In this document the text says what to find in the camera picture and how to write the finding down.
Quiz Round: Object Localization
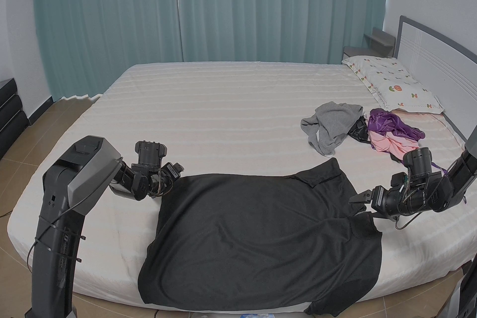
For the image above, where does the pink garment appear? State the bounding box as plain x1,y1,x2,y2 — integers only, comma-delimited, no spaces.
369,132,420,162

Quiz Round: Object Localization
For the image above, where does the bed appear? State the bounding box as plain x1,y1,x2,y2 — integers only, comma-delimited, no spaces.
7,15,477,313

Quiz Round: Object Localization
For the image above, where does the black T-shirt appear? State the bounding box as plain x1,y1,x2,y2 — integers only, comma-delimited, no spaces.
138,157,384,316

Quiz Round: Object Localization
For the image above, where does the black cable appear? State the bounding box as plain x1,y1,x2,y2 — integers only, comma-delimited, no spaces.
27,157,124,269

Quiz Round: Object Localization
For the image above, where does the black shiny garment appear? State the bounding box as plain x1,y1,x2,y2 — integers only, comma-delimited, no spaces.
348,115,371,144

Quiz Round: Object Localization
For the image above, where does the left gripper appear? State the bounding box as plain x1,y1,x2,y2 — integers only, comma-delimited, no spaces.
157,162,186,197

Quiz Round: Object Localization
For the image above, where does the black chest of drawers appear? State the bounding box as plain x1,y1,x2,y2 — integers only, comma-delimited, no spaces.
0,77,30,160

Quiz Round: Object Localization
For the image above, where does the purple garment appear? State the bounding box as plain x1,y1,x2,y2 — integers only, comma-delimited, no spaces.
367,109,468,205

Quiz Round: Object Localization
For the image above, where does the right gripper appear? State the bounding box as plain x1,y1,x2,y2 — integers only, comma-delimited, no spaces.
348,185,404,222

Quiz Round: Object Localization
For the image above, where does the grey bedside table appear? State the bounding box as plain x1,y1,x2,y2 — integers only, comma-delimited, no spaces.
343,27,396,59

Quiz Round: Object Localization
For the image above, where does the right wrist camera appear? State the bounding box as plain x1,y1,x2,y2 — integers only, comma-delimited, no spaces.
390,172,410,195

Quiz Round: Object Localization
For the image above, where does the white printed pillow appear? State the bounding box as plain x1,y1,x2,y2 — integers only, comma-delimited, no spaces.
342,55,446,114

